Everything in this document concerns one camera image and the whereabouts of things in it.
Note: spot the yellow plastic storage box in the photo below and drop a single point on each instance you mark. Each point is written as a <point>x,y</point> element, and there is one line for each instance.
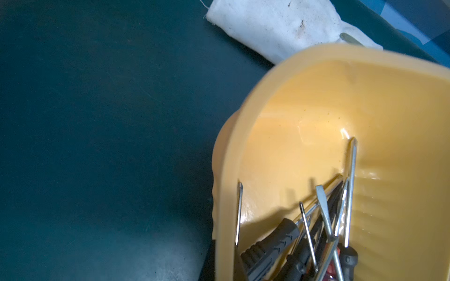
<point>292,133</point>

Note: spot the thin short steel screwdriver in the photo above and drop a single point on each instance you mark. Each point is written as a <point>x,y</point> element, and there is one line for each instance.
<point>308,235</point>

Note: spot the long steel screwdriver shaft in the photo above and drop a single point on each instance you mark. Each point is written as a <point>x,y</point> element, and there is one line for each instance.
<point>348,256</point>

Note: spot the flat blade screwdriver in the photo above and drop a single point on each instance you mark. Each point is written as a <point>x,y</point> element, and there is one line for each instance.
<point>330,252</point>

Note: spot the beige work glove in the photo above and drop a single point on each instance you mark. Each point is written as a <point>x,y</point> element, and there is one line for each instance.
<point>279,29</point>

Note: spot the thin steel screwdriver at wall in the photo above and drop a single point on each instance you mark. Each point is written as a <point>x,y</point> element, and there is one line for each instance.
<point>238,213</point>

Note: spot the black ribbed handle screwdriver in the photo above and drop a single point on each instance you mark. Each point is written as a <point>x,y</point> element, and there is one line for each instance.
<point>258,260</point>

